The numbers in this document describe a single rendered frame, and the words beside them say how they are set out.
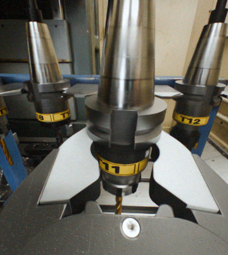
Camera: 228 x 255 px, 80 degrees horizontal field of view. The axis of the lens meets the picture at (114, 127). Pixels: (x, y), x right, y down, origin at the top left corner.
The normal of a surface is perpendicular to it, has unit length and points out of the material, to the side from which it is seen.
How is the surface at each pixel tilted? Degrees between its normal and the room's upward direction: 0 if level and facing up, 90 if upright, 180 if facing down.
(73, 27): 90
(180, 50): 90
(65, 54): 90
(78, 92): 10
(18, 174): 90
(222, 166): 24
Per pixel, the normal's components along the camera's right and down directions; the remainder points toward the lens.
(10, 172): -0.04, 0.45
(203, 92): -0.25, 0.43
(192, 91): -0.64, 0.34
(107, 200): 0.01, -0.89
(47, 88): 0.40, 0.42
